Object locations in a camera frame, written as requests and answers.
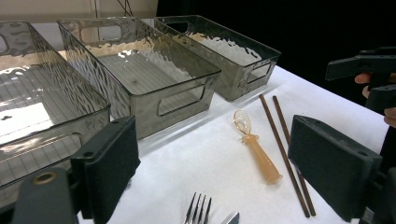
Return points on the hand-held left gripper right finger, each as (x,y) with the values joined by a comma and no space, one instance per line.
(333,165)

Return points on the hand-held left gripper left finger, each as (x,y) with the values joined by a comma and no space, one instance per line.
(106,168)

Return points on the brown chopstick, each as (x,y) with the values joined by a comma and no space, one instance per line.
(281,119)
(281,149)

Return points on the clear grey plastic bin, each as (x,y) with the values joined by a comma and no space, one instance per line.
(224,49)
(140,71)
(31,87)

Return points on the white table cover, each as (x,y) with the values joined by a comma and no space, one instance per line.
(199,161)

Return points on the beige wooden shelf unit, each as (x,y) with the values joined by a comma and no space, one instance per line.
(46,9)

